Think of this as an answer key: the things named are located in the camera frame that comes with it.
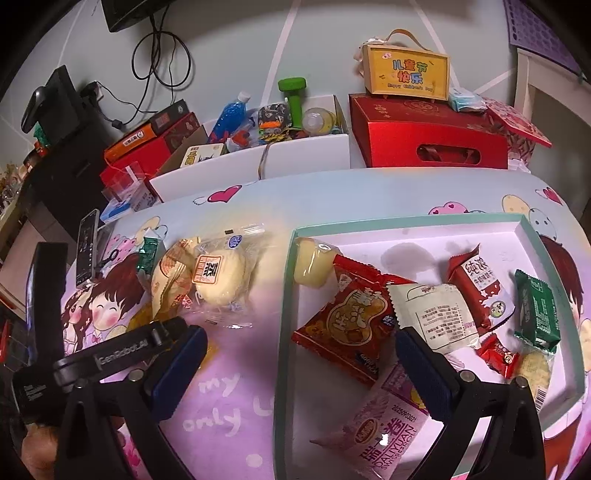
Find green white snack packet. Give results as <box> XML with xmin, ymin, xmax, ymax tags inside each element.
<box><xmin>136</xmin><ymin>235</ymin><xmax>160</xmax><ymax>276</ymax></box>

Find green dumbbell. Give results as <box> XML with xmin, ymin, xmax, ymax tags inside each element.
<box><xmin>277</xmin><ymin>77</ymin><xmax>320</xmax><ymax>133</ymax></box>

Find black cables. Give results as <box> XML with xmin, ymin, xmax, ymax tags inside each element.
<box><xmin>111</xmin><ymin>0</ymin><xmax>193</xmax><ymax>130</ymax></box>

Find pink snack packet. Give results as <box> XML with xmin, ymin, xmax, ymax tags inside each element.
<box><xmin>308</xmin><ymin>364</ymin><xmax>433</xmax><ymax>480</ymax></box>

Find white printed snack packet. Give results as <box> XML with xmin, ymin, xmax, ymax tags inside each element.
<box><xmin>386</xmin><ymin>282</ymin><xmax>481</xmax><ymax>354</ymax></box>

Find red white milk snack packet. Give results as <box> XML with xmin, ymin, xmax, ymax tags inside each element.
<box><xmin>446</xmin><ymin>244</ymin><xmax>516</xmax><ymax>334</ymax></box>

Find clear packet with bun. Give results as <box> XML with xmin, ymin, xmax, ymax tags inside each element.
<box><xmin>191</xmin><ymin>225</ymin><xmax>269</xmax><ymax>325</ymax></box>

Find yellow jelly cup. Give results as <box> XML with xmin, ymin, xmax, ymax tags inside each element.
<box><xmin>294</xmin><ymin>237</ymin><xmax>341</xmax><ymax>288</ymax></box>

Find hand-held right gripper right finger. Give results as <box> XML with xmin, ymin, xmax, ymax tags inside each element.
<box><xmin>394</xmin><ymin>325</ymin><xmax>546</xmax><ymax>480</ymax></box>

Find dark green snack packet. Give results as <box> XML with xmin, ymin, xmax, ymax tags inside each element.
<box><xmin>513</xmin><ymin>270</ymin><xmax>560</xmax><ymax>354</ymax></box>

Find black monitor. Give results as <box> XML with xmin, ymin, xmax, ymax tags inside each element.
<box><xmin>100</xmin><ymin>0</ymin><xmax>177</xmax><ymax>33</ymax></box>

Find blue plastic bottle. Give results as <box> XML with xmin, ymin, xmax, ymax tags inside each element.
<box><xmin>207</xmin><ymin>90</ymin><xmax>253</xmax><ymax>144</ymax></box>

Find beige bread packet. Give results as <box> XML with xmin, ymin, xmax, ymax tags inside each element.
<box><xmin>150</xmin><ymin>237</ymin><xmax>200</xmax><ymax>320</ymax></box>

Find teal edged tray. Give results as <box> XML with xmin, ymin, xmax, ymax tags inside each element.
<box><xmin>274</xmin><ymin>212</ymin><xmax>588</xmax><ymax>480</ymax></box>

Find black desk device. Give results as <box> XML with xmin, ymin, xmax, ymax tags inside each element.
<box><xmin>20</xmin><ymin>65</ymin><xmax>100</xmax><ymax>140</ymax></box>

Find clear yellow bottle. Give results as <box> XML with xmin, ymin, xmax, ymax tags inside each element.
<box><xmin>302</xmin><ymin>106</ymin><xmax>336</xmax><ymax>136</ymax></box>

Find white shelf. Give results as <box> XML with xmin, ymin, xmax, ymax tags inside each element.
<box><xmin>514</xmin><ymin>45</ymin><xmax>580</xmax><ymax>172</ymax></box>

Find beige cracker packet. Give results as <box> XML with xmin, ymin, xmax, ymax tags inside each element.
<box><xmin>516</xmin><ymin>350</ymin><xmax>553</xmax><ymax>403</ymax></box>

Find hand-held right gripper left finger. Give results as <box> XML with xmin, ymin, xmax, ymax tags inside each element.
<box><xmin>54</xmin><ymin>325</ymin><xmax>209</xmax><ymax>480</ymax></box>

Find yellow gift box with handle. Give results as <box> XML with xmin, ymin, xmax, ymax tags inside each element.
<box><xmin>359</xmin><ymin>28</ymin><xmax>451</xmax><ymax>102</ymax></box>

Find purple perforated board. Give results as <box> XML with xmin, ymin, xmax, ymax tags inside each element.
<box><xmin>502</xmin><ymin>0</ymin><xmax>591</xmax><ymax>85</ymax></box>

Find black red box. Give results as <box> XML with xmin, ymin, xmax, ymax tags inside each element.
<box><xmin>150</xmin><ymin>99</ymin><xmax>190</xmax><ymax>138</ymax></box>

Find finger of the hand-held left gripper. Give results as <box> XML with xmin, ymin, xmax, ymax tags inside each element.
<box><xmin>52</xmin><ymin>318</ymin><xmax>189</xmax><ymax>391</ymax></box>

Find dark cabinet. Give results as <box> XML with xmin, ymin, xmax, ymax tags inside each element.
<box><xmin>0</xmin><ymin>133</ymin><xmax>117</xmax><ymax>287</ymax></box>

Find smartphone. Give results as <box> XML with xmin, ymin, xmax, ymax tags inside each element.
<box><xmin>75</xmin><ymin>209</ymin><xmax>101</xmax><ymax>289</ymax></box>

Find red peanut snack packet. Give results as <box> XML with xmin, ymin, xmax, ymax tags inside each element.
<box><xmin>291</xmin><ymin>253</ymin><xmax>419</xmax><ymax>387</ymax></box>

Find red patterned box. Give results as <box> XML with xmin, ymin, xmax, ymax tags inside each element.
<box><xmin>481</xmin><ymin>96</ymin><xmax>553</xmax><ymax>163</ymax></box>

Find person's left hand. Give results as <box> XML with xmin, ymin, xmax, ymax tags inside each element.
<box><xmin>21</xmin><ymin>422</ymin><xmax>63</xmax><ymax>480</ymax></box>

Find large red gift box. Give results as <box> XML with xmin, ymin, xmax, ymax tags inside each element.
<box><xmin>348</xmin><ymin>93</ymin><xmax>509</xmax><ymax>169</ymax></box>

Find orange carton box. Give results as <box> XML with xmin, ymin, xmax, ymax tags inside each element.
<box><xmin>103</xmin><ymin>124</ymin><xmax>158</xmax><ymax>163</ymax></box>

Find clear plastic box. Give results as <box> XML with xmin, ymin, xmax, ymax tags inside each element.
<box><xmin>102</xmin><ymin>161</ymin><xmax>149</xmax><ymax>205</ymax></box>

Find small black scissors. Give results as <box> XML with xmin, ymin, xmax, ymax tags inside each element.
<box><xmin>94</xmin><ymin>250</ymin><xmax>119</xmax><ymax>281</ymax></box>

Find blue white pack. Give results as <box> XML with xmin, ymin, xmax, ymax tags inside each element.
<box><xmin>100</xmin><ymin>199</ymin><xmax>136</xmax><ymax>225</ymax></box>

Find colourful toy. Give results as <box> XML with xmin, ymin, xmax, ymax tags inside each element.
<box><xmin>255</xmin><ymin>103</ymin><xmax>295</xmax><ymax>140</ymax></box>

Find white cardboard box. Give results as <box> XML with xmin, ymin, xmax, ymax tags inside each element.
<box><xmin>148</xmin><ymin>94</ymin><xmax>352</xmax><ymax>204</ymax></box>

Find small red snack packet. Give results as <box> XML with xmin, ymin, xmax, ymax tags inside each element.
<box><xmin>477</xmin><ymin>333</ymin><xmax>521</xmax><ymax>380</ymax></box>

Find rubber band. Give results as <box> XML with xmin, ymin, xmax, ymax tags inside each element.
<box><xmin>257</xmin><ymin>142</ymin><xmax>274</xmax><ymax>180</ymax></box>

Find blue tissue pack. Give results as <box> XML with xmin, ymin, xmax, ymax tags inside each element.
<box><xmin>446</xmin><ymin>87</ymin><xmax>489</xmax><ymax>114</ymax></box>

